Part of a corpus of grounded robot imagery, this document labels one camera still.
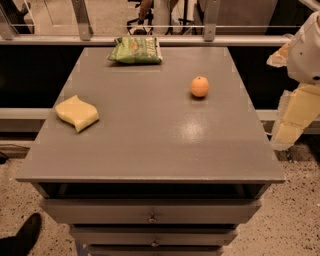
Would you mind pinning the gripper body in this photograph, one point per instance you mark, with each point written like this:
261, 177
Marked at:
306, 53

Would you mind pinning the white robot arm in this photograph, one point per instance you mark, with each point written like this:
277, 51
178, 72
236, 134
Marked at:
301, 55

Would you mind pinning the orange fruit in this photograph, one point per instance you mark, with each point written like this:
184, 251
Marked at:
199, 87

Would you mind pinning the grey drawer cabinet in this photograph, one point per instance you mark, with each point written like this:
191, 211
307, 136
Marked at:
154, 139

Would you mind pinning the green chip bag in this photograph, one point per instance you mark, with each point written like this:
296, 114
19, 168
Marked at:
136, 50

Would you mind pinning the black office chair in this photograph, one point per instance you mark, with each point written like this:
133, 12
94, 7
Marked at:
160, 17

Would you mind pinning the yellow sponge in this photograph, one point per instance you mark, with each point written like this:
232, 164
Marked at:
78, 113

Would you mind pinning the metal railing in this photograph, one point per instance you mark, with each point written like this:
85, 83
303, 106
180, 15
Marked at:
208, 34

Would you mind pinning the bottom grey drawer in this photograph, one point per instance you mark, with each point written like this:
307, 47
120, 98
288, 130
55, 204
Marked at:
155, 251

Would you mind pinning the grey drawer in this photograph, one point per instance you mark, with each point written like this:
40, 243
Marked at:
151, 211
155, 251
154, 236

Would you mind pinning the middle grey drawer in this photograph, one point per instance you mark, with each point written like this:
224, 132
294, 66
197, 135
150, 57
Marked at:
154, 236

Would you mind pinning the top grey drawer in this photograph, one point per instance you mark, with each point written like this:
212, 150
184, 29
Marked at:
151, 211

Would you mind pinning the black shoe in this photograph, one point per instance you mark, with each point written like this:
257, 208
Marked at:
22, 243

